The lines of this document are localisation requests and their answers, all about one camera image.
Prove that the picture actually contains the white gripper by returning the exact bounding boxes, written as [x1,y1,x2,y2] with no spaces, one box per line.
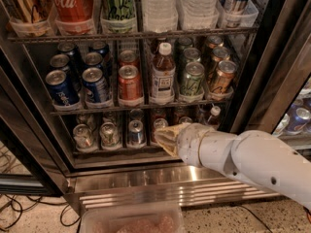
[155,123,208,161]

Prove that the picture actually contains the green white 7up can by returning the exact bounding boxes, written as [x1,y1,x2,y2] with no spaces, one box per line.
[99,121,121,149]

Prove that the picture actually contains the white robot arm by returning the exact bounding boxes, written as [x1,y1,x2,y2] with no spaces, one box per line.
[155,123,311,210]

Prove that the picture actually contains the red can bottom front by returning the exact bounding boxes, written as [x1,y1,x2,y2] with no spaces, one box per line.
[152,118,168,143]

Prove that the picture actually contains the orange can bottom front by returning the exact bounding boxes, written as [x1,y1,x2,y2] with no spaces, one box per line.
[178,116,193,124]

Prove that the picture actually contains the red can bottom rear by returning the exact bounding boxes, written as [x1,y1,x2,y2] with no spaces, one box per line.
[151,108,166,120]

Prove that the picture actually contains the orange can bottom rear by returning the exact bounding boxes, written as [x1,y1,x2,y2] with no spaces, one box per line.
[173,106,188,118]

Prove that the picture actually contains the blue silver can bottom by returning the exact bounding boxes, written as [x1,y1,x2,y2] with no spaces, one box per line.
[128,120,145,147]

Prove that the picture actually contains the dark can bottom rear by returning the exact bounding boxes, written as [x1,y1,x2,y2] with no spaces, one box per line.
[129,109,144,120]

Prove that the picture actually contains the tea bottle bottom shelf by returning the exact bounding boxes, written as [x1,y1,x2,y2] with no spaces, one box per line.
[197,106,221,129]

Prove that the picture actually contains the green lacroix can front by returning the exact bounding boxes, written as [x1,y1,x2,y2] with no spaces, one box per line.
[180,62,204,96]

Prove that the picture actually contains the red soda can front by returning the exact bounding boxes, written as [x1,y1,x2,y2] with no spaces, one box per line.
[118,65,142,100]

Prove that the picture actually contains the red soda can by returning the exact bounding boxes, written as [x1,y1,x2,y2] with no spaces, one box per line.
[118,65,142,100]
[119,50,140,67]

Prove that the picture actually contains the orange lacroix can front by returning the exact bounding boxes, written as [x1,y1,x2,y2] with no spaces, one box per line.
[209,60,237,94]

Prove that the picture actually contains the orange lacroix can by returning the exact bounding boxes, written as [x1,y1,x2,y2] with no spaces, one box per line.
[209,47,230,64]
[209,60,237,94]
[204,35,224,50]

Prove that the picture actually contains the silver can bottom left rear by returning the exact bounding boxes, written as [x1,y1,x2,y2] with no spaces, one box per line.
[76,114,96,131]

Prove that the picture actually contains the green lacroix can middle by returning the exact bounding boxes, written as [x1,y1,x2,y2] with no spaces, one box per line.
[182,48,201,65]

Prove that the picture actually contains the red soda can rear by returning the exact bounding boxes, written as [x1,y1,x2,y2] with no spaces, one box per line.
[119,50,140,67]

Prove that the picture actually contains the blue pepsi can front right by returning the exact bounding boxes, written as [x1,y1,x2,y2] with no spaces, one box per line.
[83,67,110,103]

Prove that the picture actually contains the blue pepsi can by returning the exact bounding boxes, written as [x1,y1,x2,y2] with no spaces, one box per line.
[57,42,82,65]
[50,53,79,82]
[85,51,107,74]
[88,41,111,64]
[83,67,110,103]
[46,70,80,106]

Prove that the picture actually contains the green lacroix can rear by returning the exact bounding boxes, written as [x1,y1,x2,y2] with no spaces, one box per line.
[174,37,193,54]

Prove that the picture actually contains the orange lacroix can middle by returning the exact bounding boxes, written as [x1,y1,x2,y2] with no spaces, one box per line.
[209,47,230,64]

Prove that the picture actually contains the orange lacroix can rear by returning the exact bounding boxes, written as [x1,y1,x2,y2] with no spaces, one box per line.
[204,35,224,50]

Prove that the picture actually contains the blue pepsi can middle right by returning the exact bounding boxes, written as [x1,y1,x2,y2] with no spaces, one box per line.
[85,51,107,74]

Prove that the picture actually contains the fridge glass door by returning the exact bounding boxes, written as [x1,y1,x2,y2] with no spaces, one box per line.
[226,0,311,157]

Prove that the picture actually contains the blue pepsi can front left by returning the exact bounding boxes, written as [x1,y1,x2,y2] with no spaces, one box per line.
[46,70,80,106]

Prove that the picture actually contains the blue pepsi can rear right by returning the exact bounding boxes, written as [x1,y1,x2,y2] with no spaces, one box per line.
[88,41,111,64]

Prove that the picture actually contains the blue can behind glass door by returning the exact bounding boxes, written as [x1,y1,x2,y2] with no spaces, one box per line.
[286,107,311,135]

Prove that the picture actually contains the blue pepsi can middle left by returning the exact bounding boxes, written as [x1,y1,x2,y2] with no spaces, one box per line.
[50,53,79,82]

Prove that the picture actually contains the blue pepsi can rear left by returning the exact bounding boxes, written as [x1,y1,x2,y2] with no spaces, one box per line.
[57,42,82,65]

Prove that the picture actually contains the green lacroix can top shelf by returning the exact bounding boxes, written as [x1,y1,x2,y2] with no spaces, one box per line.
[102,0,134,20]

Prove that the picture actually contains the red coca cola can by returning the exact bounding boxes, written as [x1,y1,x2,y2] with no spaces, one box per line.
[53,0,93,22]

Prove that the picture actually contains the brown tea bottle white cap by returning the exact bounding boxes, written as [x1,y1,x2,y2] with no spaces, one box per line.
[152,42,176,98]

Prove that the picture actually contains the clear plastic bin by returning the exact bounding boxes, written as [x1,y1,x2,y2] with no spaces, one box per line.
[79,202,186,233]

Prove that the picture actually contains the clear water bottle left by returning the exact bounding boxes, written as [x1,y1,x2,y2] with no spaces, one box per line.
[141,0,178,33]

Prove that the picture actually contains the clear water bottle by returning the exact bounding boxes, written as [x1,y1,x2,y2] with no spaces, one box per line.
[141,0,178,33]
[177,0,219,30]

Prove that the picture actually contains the clear water bottle right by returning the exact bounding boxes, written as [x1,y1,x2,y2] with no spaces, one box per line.
[177,0,219,30]

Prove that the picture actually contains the middle wire shelf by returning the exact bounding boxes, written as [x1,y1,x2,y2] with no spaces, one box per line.
[50,98,231,116]

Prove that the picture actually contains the wire shelf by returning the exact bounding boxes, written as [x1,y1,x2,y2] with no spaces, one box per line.
[7,26,259,44]
[50,98,231,116]

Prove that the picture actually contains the top wire shelf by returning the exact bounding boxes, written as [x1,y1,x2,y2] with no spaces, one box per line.
[7,26,259,44]

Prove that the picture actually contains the black floor cables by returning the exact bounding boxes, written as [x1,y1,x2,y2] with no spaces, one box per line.
[0,143,81,233]

